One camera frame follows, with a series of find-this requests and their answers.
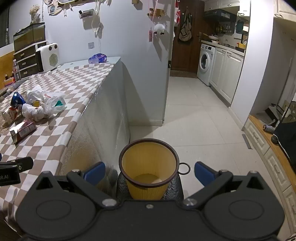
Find glass tank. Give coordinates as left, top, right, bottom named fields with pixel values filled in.
left=13, top=22, right=45, bottom=52

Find pink carton box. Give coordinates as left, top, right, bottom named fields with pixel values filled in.
left=9, top=119, right=37, bottom=145

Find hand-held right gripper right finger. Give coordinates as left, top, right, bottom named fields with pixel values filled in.
left=181, top=162, right=272, bottom=210

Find white kitchen cabinets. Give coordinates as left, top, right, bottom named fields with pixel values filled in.
left=205, top=0, right=251, bottom=16
left=209, top=45, right=245, bottom=107

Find beige snack packet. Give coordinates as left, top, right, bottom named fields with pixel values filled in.
left=0, top=107, right=23, bottom=136

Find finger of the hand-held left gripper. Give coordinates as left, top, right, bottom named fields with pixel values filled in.
left=0, top=157, right=34, bottom=173

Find colourful striped box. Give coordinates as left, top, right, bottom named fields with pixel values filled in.
left=3, top=74, right=15, bottom=87

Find wooden top bench cabinet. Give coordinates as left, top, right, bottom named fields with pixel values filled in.
left=242, top=115, right=296, bottom=232

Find crushed blue drink can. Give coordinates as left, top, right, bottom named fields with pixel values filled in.
left=10, top=92, right=27, bottom=109

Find purple tissue packet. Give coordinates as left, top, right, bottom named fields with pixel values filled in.
left=88, top=53, right=108, bottom=64

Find white drawer unit dark fronts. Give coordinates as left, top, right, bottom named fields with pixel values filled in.
left=13, top=40, right=48, bottom=80

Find red hanging ornament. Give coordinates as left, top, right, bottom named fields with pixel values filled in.
left=173, top=0, right=181, bottom=26

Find yellow bin with brown rim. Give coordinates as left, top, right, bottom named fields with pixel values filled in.
left=119, top=138, right=190, bottom=201

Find black range hood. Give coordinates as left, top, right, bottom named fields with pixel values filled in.
left=204, top=10, right=237, bottom=21

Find wall decoration board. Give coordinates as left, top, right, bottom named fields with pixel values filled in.
left=43, top=0, right=93, bottom=6

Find white lower kitchen cabinets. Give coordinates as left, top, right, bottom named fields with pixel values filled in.
left=209, top=45, right=245, bottom=107

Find dark window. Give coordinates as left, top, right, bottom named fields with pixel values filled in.
left=0, top=0, right=11, bottom=48

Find clear wall organizer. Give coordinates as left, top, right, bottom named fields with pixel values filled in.
left=79, top=9, right=94, bottom=19

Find white plush sheep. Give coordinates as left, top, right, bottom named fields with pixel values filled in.
left=153, top=23, right=166, bottom=35

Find white upper kitchen cabinets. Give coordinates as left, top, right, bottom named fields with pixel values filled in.
left=205, top=0, right=251, bottom=16

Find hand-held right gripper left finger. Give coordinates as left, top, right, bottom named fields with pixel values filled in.
left=28, top=162, right=119, bottom=209

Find clear water bottle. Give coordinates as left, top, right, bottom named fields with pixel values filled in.
left=13, top=60, right=21, bottom=81

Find brown wooden door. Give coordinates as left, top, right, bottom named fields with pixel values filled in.
left=171, top=0, right=205, bottom=72

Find beige hanging bag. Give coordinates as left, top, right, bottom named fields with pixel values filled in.
left=179, top=7, right=192, bottom=42

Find white fan heater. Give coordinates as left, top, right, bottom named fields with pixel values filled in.
left=35, top=43, right=60, bottom=73

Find row of spice bottles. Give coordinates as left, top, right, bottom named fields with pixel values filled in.
left=216, top=23, right=233, bottom=34

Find dried flower bunch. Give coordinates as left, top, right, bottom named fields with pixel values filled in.
left=29, top=5, right=40, bottom=24

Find white washing machine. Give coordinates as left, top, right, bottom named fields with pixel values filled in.
left=197, top=44, right=216, bottom=86

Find black dustpan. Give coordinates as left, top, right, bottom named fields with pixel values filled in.
left=265, top=103, right=281, bottom=121

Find wooden wall hook rack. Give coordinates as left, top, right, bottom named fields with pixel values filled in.
left=148, top=8, right=167, bottom=17

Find brown white checkered tablecloth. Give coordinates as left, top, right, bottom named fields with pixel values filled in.
left=0, top=62, right=116, bottom=214

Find white plastic bag red print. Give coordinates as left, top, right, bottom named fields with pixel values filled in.
left=26, top=85, right=67, bottom=114

